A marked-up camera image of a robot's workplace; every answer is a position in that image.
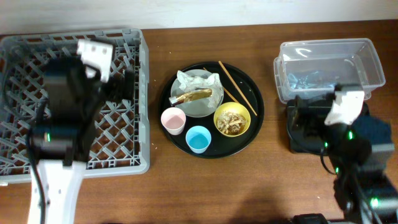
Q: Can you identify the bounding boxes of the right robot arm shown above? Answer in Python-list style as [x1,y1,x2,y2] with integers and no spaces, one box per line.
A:
[286,97,397,223]

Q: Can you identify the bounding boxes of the white napkin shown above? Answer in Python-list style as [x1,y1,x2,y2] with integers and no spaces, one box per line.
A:
[177,70,223,108]

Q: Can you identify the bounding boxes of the clear plastic bin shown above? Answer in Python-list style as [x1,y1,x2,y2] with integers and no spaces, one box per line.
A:
[274,38,386,104]

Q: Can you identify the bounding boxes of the blue plastic wrapper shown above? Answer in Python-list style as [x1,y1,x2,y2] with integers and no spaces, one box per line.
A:
[287,70,336,90]

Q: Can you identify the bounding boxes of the light blue cup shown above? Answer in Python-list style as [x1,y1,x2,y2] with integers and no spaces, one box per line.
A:
[185,126,212,154]

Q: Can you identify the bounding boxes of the yellow bowl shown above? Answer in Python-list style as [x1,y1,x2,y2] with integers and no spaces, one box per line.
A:
[213,102,251,138]

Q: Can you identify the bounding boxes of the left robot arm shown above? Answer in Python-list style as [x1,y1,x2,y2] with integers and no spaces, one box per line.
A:
[26,57,135,223]

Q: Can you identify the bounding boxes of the grey plate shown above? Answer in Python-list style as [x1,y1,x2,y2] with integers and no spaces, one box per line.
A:
[170,69,224,118]

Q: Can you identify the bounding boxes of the black rectangular tray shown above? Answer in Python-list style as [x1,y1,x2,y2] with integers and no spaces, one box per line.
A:
[286,97,370,157]

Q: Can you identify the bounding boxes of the wooden chopstick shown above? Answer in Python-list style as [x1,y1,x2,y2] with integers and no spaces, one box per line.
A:
[218,61,257,116]
[203,67,239,103]

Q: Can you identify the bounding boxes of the pink cup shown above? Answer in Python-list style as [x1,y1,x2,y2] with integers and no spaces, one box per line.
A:
[160,107,187,136]

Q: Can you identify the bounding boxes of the round black tray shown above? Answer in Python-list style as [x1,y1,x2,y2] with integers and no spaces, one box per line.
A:
[163,62,264,159]

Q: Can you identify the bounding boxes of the food scraps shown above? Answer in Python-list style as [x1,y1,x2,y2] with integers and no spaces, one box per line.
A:
[216,111,247,136]

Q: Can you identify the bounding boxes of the grey dishwasher rack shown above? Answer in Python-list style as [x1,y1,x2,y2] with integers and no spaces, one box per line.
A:
[1,29,150,185]

